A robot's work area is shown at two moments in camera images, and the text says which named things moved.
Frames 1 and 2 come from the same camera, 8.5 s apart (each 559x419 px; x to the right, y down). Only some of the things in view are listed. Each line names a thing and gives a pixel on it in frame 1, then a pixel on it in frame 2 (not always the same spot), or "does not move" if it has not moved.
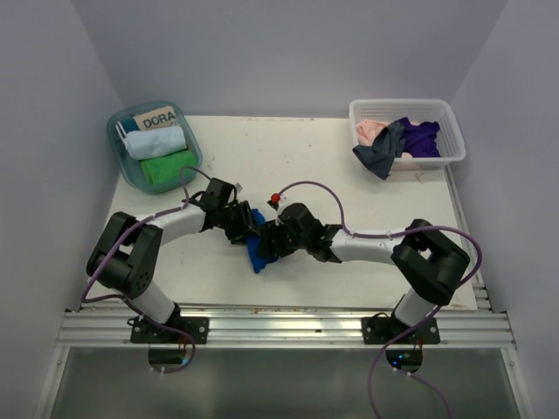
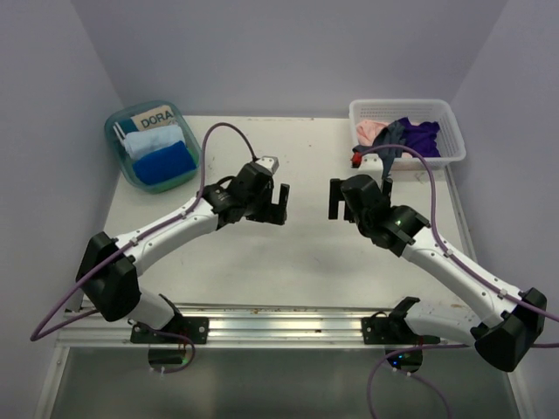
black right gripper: x=270 y=231 → x=335 y=196
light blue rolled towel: x=156 y=140 does not move
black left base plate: x=198 y=327 does not move
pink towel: x=367 y=131 does not move
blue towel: x=251 y=244 → x=162 y=164
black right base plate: x=387 y=330 does not move
